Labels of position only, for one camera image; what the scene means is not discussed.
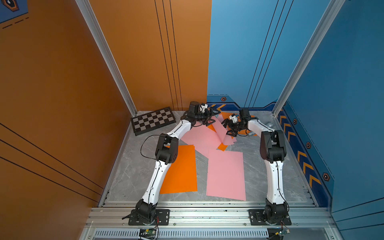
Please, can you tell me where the orange paper front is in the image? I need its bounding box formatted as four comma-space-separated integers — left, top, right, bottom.
160, 145, 198, 194

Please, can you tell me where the orange paper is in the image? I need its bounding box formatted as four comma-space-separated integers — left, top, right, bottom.
216, 112, 257, 151
160, 145, 198, 194

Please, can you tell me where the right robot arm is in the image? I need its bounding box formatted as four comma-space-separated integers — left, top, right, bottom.
222, 109, 292, 227

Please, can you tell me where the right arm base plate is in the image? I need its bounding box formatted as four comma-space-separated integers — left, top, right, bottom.
248, 209, 292, 227

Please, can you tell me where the black white chessboard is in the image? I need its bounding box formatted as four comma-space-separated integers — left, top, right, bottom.
131, 107, 176, 136

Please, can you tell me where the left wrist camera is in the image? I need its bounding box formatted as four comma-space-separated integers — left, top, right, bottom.
199, 104, 209, 113

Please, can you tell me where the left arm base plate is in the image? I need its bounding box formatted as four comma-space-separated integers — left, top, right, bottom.
128, 209, 170, 226

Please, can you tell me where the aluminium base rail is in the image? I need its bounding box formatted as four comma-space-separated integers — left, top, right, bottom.
86, 201, 336, 228

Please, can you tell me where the pink paper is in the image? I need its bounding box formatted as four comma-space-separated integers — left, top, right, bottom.
181, 126, 222, 158
212, 117, 235, 146
206, 150, 246, 201

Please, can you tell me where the orange paper back right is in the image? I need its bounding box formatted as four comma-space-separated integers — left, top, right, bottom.
216, 112, 257, 151

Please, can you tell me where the green circuit board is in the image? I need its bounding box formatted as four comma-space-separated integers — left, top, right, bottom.
138, 228, 158, 240

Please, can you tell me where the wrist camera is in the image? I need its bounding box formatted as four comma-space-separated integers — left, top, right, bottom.
229, 114, 238, 124
199, 104, 209, 113

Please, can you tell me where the pink paper top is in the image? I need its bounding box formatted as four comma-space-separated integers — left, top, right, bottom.
206, 150, 246, 201

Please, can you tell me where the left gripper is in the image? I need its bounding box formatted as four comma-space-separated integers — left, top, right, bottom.
194, 107, 221, 127

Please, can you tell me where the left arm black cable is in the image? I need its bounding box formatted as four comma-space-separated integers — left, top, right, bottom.
140, 134, 164, 160

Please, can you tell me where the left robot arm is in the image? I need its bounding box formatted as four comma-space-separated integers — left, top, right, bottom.
130, 101, 221, 225

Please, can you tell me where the right small circuit board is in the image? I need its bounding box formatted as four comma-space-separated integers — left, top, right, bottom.
267, 229, 291, 240

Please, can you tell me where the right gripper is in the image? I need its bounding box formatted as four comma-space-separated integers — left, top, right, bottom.
218, 118, 245, 137

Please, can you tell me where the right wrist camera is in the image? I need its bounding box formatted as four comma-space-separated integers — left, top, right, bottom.
229, 114, 238, 124

